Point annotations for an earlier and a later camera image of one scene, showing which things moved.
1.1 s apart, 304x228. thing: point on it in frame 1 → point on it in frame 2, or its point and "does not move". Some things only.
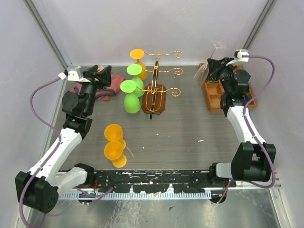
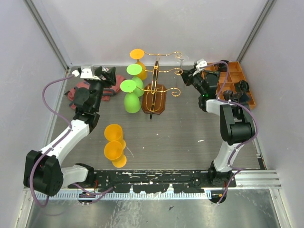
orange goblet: x=137 y=54 does not move
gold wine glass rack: x=153 y=100 does not move
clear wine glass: x=200 y=76 → x=182 y=59
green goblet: x=132 y=102 does not move
